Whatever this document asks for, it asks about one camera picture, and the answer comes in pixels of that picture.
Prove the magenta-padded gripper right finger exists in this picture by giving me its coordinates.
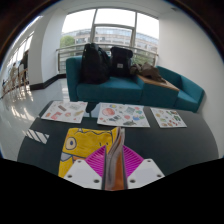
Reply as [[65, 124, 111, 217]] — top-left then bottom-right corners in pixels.
[[122, 145, 166, 191]]

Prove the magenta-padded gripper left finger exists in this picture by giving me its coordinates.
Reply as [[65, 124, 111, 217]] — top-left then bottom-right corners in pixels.
[[63, 145, 108, 191]]

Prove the orange yellow pink printed towel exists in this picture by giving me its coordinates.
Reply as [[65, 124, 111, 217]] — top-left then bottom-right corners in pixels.
[[58, 126, 129, 192]]

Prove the small colourful sticker sheet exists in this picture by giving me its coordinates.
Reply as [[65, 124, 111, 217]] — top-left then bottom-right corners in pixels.
[[150, 107, 188, 129]]

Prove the sticker sheet with round shapes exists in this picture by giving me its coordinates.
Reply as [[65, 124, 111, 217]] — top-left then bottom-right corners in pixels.
[[96, 102, 151, 129]]

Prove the sticker sheet with red shapes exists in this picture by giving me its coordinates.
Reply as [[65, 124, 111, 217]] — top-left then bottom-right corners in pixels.
[[41, 100, 89, 124]]

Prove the teal sofa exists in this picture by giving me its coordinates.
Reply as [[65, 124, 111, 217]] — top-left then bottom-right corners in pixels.
[[65, 55, 205, 114]]

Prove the wooden sofa side table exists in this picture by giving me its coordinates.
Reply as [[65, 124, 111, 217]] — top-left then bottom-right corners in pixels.
[[137, 73, 180, 93]]

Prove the large black backpack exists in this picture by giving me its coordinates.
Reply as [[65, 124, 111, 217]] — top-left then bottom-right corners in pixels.
[[79, 42, 111, 85]]

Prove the black backpack with label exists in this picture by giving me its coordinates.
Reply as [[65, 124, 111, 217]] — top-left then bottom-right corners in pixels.
[[109, 46, 134, 79]]

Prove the metal window railing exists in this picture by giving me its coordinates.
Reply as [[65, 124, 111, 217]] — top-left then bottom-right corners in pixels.
[[55, 42, 160, 75]]

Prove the person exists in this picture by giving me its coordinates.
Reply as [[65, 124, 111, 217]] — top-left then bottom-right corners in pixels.
[[19, 49, 30, 80]]

